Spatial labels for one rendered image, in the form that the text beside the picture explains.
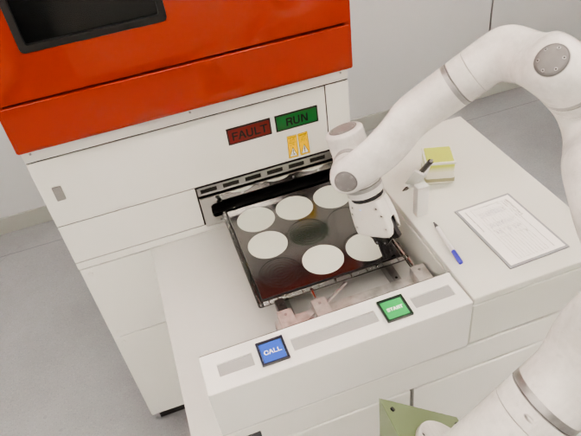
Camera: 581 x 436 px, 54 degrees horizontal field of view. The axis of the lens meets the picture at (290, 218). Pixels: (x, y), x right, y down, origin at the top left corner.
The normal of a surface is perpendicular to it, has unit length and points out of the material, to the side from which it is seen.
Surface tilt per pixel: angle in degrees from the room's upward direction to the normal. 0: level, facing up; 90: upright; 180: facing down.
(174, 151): 90
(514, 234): 0
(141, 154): 90
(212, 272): 0
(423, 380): 90
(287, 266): 0
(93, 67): 90
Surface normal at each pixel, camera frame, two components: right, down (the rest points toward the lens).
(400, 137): 0.37, -0.01
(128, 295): 0.32, 0.58
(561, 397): -0.53, 0.03
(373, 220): -0.63, 0.55
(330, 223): -0.11, -0.76
